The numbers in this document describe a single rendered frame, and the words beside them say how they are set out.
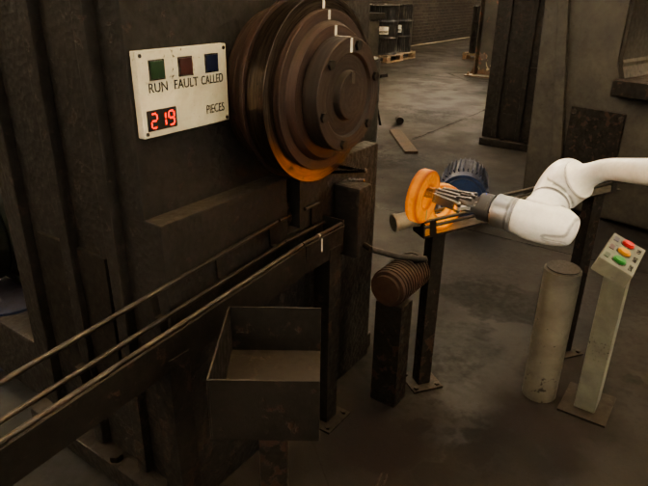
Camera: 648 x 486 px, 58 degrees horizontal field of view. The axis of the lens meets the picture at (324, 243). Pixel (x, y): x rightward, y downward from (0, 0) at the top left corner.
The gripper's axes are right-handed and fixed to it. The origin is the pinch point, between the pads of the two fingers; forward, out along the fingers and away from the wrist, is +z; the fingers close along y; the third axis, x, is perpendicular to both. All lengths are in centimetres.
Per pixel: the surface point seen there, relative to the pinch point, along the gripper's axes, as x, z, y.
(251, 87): 29, 28, -41
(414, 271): -33.5, 6.0, 14.1
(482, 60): -69, 300, 829
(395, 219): -16.3, 13.6, 11.6
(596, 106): -13, 6, 249
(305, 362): -24, -4, -58
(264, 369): -24, 2, -66
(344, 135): 16.3, 15.4, -19.6
